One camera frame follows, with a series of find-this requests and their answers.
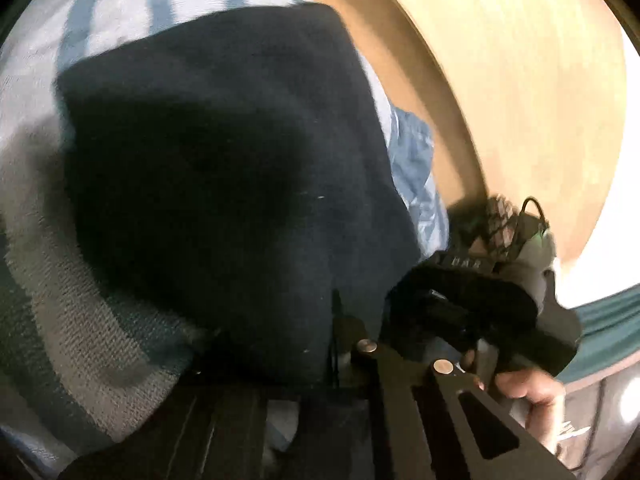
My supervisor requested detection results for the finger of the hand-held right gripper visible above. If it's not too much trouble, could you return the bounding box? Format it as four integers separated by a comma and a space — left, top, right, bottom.
387, 252, 538, 351

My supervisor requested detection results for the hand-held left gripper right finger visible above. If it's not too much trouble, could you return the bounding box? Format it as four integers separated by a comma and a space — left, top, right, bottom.
330, 287, 576, 480

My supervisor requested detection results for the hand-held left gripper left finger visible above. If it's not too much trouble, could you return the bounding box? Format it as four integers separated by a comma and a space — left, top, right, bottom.
165, 385, 271, 480

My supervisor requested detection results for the navy button cardigan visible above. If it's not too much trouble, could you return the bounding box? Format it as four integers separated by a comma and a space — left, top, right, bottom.
57, 2, 426, 396

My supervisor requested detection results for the person's right hand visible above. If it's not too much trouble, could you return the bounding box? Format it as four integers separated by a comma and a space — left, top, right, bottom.
460, 350, 568, 456

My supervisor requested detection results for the teal curtain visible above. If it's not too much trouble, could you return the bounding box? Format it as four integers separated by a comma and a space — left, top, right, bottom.
555, 295, 640, 386

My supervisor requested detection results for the brown striped folded garment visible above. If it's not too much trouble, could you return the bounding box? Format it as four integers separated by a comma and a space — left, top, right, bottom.
480, 197, 521, 261

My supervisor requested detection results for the black folded garment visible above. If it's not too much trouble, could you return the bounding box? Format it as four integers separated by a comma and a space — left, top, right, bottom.
447, 200, 488, 243

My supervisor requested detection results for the blue striped bed sheet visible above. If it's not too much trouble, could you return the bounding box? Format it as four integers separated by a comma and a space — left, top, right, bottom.
0, 0, 451, 466

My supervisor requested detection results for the wooden headboard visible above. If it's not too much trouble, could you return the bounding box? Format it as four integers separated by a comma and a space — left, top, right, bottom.
260, 0, 628, 281

